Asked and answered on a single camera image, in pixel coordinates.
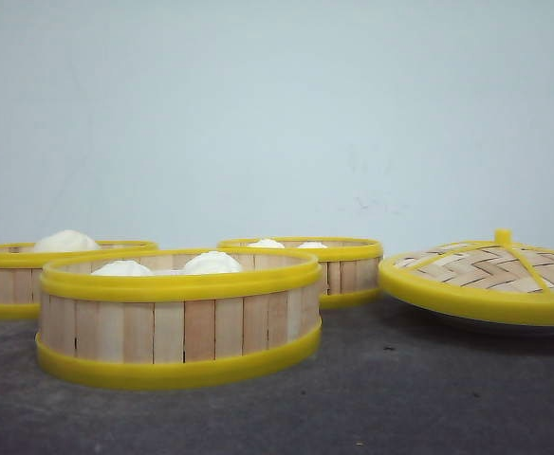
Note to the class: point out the white bun front right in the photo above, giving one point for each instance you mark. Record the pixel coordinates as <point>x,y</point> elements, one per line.
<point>211,262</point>

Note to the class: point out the bamboo steamer drawer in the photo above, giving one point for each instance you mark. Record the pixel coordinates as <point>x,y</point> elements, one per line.
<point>170,330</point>

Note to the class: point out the white bun front left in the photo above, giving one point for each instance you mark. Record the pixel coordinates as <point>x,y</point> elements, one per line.
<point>123,268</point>

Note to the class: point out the woven bamboo steamer lid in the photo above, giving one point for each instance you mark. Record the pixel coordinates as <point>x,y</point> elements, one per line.
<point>497,281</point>

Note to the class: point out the white bun middle right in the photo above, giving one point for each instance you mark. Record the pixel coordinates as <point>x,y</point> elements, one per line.
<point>312,245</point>

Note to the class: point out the white bun back left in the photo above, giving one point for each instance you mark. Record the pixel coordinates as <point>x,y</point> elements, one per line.
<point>67,240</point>

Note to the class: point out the white bun middle left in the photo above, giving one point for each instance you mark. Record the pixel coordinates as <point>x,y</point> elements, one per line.
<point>266,243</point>

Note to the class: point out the white bun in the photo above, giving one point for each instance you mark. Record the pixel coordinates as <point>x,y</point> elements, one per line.
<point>123,268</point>
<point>266,243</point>
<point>67,240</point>
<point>312,245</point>
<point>211,262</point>

